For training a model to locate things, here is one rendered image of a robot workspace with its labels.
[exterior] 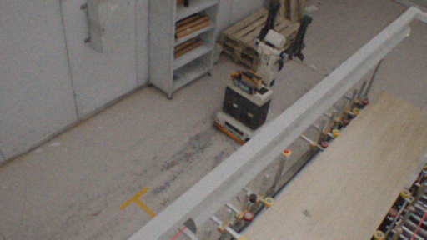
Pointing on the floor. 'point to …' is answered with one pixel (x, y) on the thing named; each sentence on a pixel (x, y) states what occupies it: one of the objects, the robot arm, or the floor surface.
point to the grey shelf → (157, 16)
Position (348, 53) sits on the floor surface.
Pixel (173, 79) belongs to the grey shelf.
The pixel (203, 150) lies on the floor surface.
